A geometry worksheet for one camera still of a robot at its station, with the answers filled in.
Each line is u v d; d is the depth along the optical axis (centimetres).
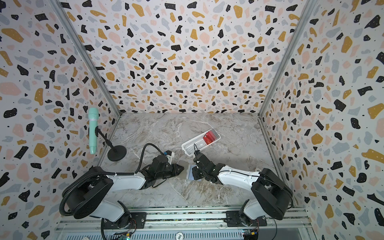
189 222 74
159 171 70
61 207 39
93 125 75
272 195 43
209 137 103
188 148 101
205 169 66
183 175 87
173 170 77
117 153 97
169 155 83
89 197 43
